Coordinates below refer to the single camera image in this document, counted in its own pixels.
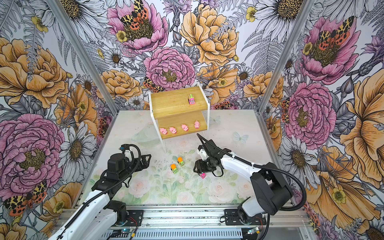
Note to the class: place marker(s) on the pink pig toy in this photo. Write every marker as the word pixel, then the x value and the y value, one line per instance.
pixel 197 124
pixel 185 127
pixel 173 130
pixel 163 131

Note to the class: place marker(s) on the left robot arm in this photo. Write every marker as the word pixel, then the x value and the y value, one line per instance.
pixel 100 211

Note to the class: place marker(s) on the bamboo two-tier shelf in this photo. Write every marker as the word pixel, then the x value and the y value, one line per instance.
pixel 172 109

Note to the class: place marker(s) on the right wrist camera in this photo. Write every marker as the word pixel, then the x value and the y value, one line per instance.
pixel 203 154

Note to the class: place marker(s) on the aluminium front rail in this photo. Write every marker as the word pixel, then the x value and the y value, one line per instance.
pixel 207 216

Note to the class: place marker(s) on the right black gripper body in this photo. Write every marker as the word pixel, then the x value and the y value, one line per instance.
pixel 206 166

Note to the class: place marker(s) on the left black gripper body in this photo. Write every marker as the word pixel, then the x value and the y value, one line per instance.
pixel 130 167

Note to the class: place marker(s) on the green orange mixer truck toy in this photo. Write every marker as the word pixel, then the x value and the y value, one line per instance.
pixel 174 168
pixel 181 161

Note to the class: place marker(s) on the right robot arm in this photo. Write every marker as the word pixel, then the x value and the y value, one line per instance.
pixel 270 187

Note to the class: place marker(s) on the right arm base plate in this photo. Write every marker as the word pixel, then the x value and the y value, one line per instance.
pixel 231 218

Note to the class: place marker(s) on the pink green toy truck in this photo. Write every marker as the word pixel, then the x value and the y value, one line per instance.
pixel 191 99

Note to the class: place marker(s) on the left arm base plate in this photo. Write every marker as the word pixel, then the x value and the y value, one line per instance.
pixel 132 217

